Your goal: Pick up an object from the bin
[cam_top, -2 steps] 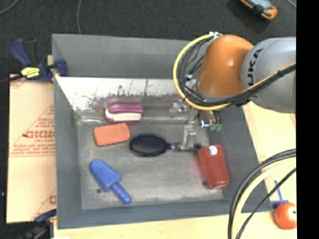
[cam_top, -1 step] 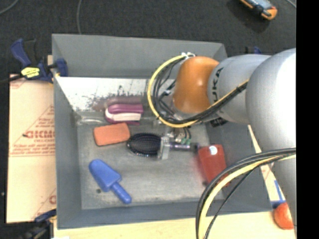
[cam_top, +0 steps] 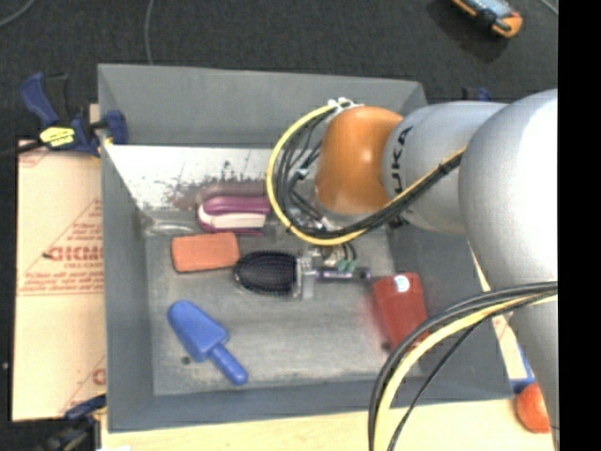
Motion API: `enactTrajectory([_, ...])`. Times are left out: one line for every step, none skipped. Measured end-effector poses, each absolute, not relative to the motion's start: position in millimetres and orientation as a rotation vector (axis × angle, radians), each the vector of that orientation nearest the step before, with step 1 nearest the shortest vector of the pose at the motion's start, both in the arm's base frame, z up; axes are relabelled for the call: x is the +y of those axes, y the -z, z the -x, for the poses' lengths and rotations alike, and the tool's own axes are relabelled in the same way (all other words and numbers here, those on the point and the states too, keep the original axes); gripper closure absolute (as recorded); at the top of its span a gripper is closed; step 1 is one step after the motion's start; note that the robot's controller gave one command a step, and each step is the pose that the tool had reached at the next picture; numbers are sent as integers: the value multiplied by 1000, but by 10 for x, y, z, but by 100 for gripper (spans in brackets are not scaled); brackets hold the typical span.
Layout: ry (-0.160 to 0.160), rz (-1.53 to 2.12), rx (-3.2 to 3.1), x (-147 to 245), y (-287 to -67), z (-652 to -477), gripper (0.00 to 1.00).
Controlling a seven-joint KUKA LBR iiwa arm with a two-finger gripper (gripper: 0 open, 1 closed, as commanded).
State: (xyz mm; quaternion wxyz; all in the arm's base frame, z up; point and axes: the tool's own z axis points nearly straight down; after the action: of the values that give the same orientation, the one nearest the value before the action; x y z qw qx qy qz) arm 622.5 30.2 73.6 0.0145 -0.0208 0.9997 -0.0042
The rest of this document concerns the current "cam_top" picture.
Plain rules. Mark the orange sponge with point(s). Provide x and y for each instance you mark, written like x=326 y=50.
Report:
x=204 y=252

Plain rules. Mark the brown cardboard board red print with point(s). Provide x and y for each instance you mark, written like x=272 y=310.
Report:
x=56 y=233

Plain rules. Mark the clear glass thing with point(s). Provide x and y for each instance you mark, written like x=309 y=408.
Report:
x=166 y=227

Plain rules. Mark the purple and white case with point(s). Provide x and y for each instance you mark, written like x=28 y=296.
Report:
x=232 y=212

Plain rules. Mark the grey metal bin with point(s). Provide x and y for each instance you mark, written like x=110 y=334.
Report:
x=300 y=346

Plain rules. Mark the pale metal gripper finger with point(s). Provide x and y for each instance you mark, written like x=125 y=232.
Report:
x=303 y=264
x=308 y=285

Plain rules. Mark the blue toy scoop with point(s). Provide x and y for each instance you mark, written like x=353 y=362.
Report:
x=197 y=331

